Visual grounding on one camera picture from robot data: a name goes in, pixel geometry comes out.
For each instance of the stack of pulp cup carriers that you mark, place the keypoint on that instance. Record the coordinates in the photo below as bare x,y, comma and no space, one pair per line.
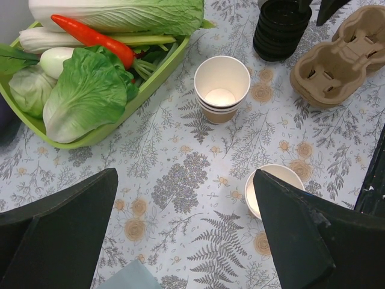
331,72

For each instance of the floral table mat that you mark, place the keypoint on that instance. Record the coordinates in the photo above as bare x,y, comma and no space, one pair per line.
180,206

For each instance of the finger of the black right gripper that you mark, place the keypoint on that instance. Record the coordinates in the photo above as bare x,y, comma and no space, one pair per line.
327,9

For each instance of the stack of black lids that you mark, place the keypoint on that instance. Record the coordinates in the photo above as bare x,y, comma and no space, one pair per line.
279,29

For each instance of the green lettuce head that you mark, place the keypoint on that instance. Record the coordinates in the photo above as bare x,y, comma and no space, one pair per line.
92,90

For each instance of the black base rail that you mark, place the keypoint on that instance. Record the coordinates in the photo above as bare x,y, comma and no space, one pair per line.
371,197

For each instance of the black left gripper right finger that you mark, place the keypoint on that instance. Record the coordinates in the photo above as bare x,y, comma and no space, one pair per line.
316,243

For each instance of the light blue paper bag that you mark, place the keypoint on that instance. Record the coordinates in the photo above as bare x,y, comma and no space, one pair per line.
133,276

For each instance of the red carrot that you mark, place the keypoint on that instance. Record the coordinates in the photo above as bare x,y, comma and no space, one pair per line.
90,37

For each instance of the napa cabbage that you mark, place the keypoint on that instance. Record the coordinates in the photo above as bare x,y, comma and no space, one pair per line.
177,17

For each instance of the stack of paper cups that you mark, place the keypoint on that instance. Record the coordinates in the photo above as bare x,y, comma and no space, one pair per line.
221,84

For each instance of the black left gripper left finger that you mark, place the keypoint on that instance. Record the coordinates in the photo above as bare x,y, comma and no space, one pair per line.
55,242

